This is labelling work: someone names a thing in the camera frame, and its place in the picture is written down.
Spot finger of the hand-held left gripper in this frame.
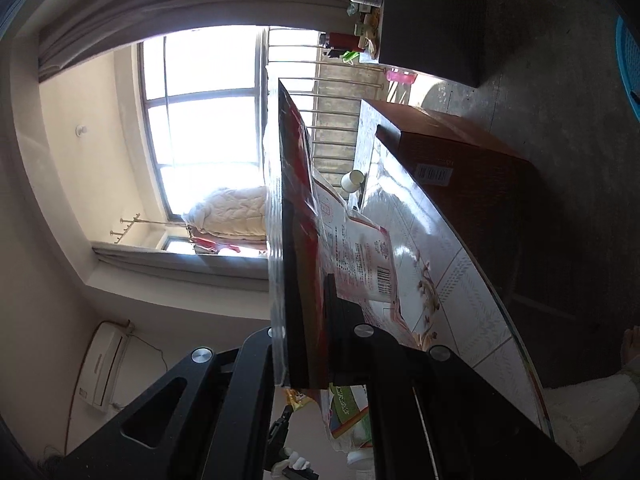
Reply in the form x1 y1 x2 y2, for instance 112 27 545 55
267 402 296 471

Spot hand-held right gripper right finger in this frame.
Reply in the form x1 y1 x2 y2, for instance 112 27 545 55
322 272 583 480

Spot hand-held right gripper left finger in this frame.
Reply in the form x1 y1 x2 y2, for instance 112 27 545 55
52 325 286 480

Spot white cotton gloves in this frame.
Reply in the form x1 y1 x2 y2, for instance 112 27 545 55
277 450 313 473

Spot large green printed packet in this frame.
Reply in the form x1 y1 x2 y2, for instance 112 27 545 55
330 384 371 441

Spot white red printed packet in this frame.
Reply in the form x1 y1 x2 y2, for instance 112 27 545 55
312 167 416 346

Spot white plastic bottle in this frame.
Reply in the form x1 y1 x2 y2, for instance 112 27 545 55
346 447 373 473

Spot blue plastic mesh basket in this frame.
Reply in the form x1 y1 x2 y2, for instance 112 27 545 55
614 14 640 123

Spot yellow printed packet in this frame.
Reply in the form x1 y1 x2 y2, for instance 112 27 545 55
285 387 321 411

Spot pink garment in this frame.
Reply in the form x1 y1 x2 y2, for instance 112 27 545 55
190 235 266 256

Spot beige curtain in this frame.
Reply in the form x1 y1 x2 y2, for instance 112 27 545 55
92 237 271 291
37 0 351 83

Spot floral tablecloth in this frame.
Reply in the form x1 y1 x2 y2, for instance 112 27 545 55
350 100 556 441

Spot white air conditioner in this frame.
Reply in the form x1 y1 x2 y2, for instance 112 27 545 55
75 321 132 413

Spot cream puffer jacket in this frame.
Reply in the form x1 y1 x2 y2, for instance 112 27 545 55
182 185 268 238

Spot brown cardboard box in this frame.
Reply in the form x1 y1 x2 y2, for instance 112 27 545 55
374 99 541 241

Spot window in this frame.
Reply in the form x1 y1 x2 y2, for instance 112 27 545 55
137 25 271 221

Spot metal window railing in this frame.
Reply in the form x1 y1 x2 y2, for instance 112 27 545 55
267 27 401 186

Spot person's right foot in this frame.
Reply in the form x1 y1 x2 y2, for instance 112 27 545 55
620 325 640 376

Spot red thermos flask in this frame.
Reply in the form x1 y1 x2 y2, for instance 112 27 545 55
320 31 360 50

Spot grey cabinet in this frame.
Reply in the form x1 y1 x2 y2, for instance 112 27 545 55
377 0 488 88

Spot metal coat hook rail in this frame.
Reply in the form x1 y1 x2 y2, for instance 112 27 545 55
110 214 193 236

